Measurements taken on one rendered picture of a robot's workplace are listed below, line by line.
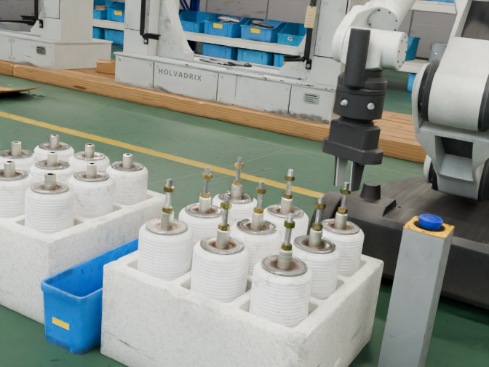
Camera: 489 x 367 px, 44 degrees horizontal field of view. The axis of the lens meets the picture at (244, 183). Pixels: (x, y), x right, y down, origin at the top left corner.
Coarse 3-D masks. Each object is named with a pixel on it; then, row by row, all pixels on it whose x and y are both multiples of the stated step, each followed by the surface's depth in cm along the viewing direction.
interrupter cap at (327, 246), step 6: (294, 240) 107; (300, 240) 108; (306, 240) 108; (324, 240) 109; (330, 240) 109; (300, 246) 105; (306, 246) 106; (324, 246) 107; (330, 246) 107; (312, 252) 104; (318, 252) 103; (324, 252) 104; (330, 252) 104
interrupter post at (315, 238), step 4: (312, 232) 106; (316, 232) 105; (320, 232) 105; (312, 236) 106; (316, 236) 105; (320, 236) 106; (312, 240) 106; (316, 240) 106; (320, 240) 106; (312, 244) 106; (316, 244) 106; (320, 244) 106
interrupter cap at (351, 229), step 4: (324, 220) 119; (328, 220) 120; (332, 220) 120; (324, 224) 117; (328, 224) 117; (332, 224) 118; (348, 224) 118; (352, 224) 119; (356, 224) 118; (324, 228) 115; (328, 228) 115; (332, 228) 116; (348, 228) 117; (352, 228) 117; (356, 228) 117; (332, 232) 114; (336, 232) 113; (340, 232) 113; (344, 232) 113; (348, 232) 114; (352, 232) 114; (356, 232) 114
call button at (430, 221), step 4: (420, 216) 103; (424, 216) 103; (428, 216) 103; (432, 216) 104; (436, 216) 104; (420, 220) 103; (424, 220) 102; (428, 220) 102; (432, 220) 102; (436, 220) 102; (440, 220) 102; (420, 224) 104; (424, 224) 102; (428, 224) 102; (432, 224) 101; (436, 224) 101; (440, 224) 102; (428, 228) 102; (432, 228) 102; (436, 228) 102
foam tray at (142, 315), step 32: (128, 256) 112; (192, 256) 115; (128, 288) 105; (160, 288) 102; (352, 288) 108; (128, 320) 107; (160, 320) 103; (192, 320) 99; (224, 320) 96; (256, 320) 94; (320, 320) 96; (352, 320) 111; (128, 352) 109; (160, 352) 104; (192, 352) 101; (224, 352) 97; (256, 352) 94; (288, 352) 91; (320, 352) 99; (352, 352) 117
